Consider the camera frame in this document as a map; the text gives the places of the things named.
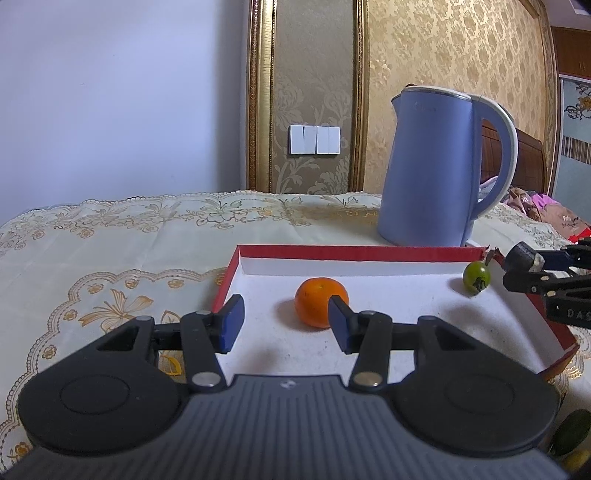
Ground large dark sugarcane piece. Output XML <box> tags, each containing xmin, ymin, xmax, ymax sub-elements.
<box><xmin>503</xmin><ymin>241</ymin><xmax>545</xmax><ymax>273</ymax></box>

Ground green persimmon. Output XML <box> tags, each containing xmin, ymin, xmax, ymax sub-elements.
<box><xmin>463</xmin><ymin>261</ymin><xmax>491</xmax><ymax>295</ymax></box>

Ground small orange mandarin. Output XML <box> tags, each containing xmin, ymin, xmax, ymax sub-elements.
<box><xmin>294</xmin><ymin>277</ymin><xmax>349</xmax><ymax>329</ymax></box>

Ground yellow-brown round fruit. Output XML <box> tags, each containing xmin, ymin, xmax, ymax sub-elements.
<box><xmin>561</xmin><ymin>449</ymin><xmax>591</xmax><ymax>474</ymax></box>

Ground colourful bedding pile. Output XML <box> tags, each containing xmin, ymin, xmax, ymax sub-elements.
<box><xmin>481</xmin><ymin>186</ymin><xmax>590</xmax><ymax>246</ymax></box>

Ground red shallow cardboard box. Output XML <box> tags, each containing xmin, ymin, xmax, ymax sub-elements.
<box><xmin>213</xmin><ymin>245</ymin><xmax>579</xmax><ymax>379</ymax></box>

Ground wooden bed headboard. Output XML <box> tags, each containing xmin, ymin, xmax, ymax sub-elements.
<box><xmin>481</xmin><ymin>121</ymin><xmax>546</xmax><ymax>193</ymax></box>

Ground blue electric kettle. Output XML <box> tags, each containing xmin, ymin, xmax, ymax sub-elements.
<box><xmin>378</xmin><ymin>85</ymin><xmax>518</xmax><ymax>247</ymax></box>

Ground cream gold patterned tablecloth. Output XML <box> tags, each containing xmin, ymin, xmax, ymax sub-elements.
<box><xmin>0</xmin><ymin>189</ymin><xmax>591</xmax><ymax>467</ymax></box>

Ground white wall light switches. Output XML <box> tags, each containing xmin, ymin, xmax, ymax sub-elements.
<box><xmin>288</xmin><ymin>125</ymin><xmax>341</xmax><ymax>156</ymax></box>

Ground gold picture frame moulding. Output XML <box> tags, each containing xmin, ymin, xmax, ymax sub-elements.
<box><xmin>245</xmin><ymin>1</ymin><xmax>369</xmax><ymax>194</ymax></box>

